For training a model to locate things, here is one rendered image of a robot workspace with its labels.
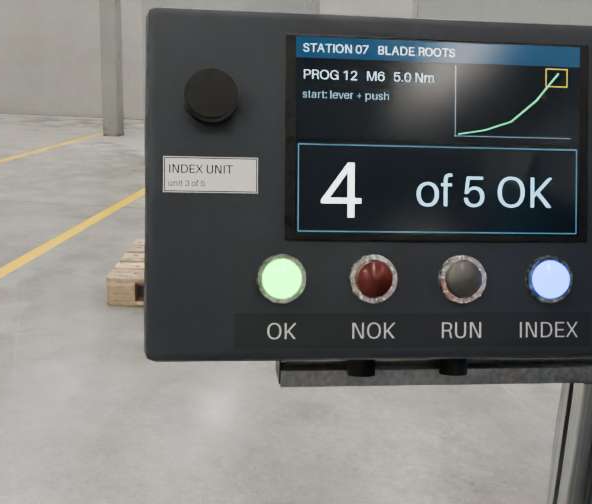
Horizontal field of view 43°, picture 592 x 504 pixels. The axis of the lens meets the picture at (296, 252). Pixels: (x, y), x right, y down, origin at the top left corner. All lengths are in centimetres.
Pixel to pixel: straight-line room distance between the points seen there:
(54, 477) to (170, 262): 202
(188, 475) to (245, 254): 197
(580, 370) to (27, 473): 206
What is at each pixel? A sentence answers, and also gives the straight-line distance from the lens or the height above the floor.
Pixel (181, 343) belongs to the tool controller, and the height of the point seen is 108.
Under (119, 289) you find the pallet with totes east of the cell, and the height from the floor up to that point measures 9.
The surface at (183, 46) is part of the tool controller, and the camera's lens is 41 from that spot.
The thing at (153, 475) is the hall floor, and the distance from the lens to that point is 236.
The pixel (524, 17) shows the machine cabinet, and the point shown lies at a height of 158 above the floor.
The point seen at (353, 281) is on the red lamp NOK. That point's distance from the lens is 40.
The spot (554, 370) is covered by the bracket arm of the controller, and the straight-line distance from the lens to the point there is 53.
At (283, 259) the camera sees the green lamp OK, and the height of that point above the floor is 113.
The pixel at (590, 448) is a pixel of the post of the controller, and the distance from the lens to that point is 57.
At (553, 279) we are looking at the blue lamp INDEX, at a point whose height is 112.
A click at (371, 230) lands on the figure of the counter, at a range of 40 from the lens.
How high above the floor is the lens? 123
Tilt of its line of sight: 15 degrees down
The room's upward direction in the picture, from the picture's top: 2 degrees clockwise
